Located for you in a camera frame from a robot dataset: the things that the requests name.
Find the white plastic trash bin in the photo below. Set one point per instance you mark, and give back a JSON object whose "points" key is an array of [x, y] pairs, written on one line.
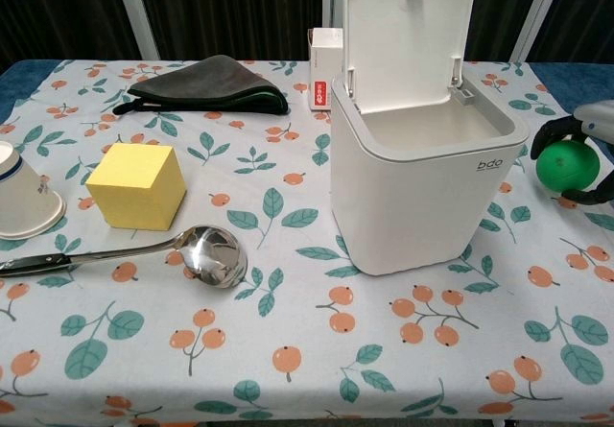
{"points": [[417, 158]]}

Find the white red carton box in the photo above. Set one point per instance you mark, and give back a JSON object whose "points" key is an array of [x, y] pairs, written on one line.
{"points": [[323, 67]]}

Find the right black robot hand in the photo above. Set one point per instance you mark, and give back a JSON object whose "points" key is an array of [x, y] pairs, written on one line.
{"points": [[551, 129]]}

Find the green ball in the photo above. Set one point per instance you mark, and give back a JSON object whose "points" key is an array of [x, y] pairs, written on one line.
{"points": [[568, 164]]}

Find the dark folded cloth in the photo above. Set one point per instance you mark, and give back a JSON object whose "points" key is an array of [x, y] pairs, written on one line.
{"points": [[211, 86]]}

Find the yellow cube block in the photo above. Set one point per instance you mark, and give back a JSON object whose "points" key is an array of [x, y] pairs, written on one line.
{"points": [[136, 187]]}

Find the fruit patterned tablecloth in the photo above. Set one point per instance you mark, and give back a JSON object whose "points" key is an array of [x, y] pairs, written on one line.
{"points": [[268, 312]]}

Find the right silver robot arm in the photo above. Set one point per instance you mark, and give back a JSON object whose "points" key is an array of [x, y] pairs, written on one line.
{"points": [[597, 117]]}

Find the white paper cup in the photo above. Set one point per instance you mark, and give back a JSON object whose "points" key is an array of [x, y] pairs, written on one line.
{"points": [[24, 196]]}

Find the stainless steel ladle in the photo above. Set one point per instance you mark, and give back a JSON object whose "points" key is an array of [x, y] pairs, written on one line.
{"points": [[211, 254]]}

